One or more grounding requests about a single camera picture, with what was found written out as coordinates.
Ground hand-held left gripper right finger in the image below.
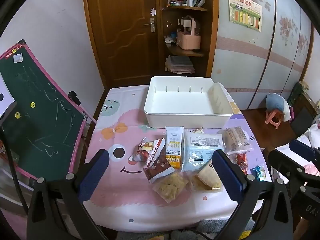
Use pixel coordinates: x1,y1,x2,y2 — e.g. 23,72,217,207
212,149,302,240

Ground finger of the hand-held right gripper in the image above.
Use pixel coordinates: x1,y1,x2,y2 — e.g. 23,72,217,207
289,139,320,161
268,149,320,187

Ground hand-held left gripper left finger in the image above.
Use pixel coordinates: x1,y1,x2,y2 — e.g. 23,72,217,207
26,149,110,240

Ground clear bread roll packet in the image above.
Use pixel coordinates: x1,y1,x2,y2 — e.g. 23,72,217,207
217,126,251,155

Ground blue white snack packet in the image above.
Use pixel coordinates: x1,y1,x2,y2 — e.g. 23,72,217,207
180,129,223,172

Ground red yellow small packet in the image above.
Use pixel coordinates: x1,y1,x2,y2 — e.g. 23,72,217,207
130,137,155,164

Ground clear yellow chips packet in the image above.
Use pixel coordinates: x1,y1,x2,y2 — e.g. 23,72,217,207
152,171,189,204

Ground clear red label snack packet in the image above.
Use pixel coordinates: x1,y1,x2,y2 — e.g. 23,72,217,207
143,138,176,185

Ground white plastic bin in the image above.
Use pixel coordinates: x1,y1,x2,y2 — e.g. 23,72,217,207
143,76,234,130

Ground white pink bedding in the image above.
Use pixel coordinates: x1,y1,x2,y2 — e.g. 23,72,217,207
302,120,320,175

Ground small red candy packet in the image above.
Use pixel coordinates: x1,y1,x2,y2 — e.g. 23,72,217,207
229,151,248,174

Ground yellow sandwich cake packet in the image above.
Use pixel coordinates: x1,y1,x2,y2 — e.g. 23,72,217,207
191,164,224,193

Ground small blue candy packet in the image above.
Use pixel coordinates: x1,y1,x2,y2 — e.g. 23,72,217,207
251,164,267,182

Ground dark cabinet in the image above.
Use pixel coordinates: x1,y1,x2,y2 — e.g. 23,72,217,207
287,82,320,135

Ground pink plastic stool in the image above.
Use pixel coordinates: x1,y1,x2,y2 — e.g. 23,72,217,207
265,110,285,130

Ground pink stool with plush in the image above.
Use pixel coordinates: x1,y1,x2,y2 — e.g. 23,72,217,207
265,93,290,119

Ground yellow white oat packet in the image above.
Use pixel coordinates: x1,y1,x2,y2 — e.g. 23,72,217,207
165,126,185,169

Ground floral sliding wardrobe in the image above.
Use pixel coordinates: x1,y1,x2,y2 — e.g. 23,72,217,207
212,0,315,110

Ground stack of folded cloths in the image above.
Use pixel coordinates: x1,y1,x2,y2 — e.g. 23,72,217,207
165,55,195,74

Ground pink basket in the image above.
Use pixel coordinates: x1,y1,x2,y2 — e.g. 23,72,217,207
177,15,201,50

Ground brown wooden door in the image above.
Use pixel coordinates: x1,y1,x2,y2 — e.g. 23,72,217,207
82,0,160,89

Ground wooden corner shelf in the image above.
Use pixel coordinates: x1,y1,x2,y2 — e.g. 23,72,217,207
155,0,219,78

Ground small toy figures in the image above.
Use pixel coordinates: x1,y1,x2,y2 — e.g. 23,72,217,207
164,31,178,47

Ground green chalkboard pink frame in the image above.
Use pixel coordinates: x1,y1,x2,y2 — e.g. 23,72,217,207
0,39,98,180

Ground wall poster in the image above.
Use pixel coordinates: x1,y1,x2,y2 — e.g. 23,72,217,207
228,0,262,32

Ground metal door handle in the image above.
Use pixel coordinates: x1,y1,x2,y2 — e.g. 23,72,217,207
144,17,156,32

